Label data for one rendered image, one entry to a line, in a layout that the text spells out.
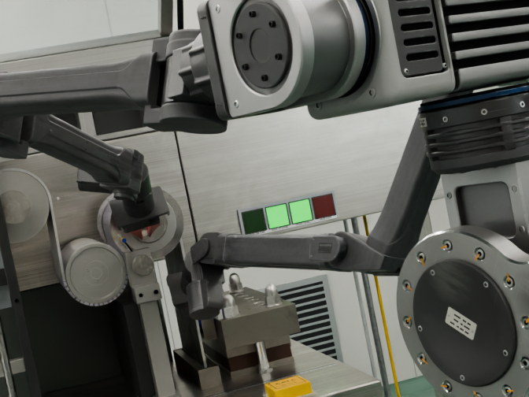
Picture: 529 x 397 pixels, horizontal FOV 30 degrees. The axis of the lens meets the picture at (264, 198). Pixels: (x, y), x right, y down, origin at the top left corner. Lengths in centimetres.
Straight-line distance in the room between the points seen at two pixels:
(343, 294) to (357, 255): 348
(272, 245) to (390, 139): 90
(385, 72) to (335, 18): 7
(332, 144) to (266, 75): 152
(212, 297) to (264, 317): 23
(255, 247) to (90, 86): 61
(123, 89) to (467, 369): 49
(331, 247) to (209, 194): 89
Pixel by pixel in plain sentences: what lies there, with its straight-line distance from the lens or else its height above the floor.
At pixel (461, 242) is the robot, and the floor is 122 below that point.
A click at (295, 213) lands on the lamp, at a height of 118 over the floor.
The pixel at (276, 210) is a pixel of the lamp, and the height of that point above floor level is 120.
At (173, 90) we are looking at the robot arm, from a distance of 107.
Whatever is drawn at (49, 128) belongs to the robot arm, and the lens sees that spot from 147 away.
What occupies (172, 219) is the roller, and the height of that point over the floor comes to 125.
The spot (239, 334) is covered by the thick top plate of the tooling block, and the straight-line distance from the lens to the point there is 201.
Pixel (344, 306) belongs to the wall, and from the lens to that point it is 496.
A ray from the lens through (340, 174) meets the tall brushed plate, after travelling 244.
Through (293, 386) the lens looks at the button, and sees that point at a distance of 181.
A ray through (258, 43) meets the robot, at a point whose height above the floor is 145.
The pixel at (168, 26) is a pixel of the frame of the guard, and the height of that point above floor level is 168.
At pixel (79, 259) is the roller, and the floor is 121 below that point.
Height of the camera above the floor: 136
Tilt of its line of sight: 3 degrees down
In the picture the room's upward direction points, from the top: 11 degrees counter-clockwise
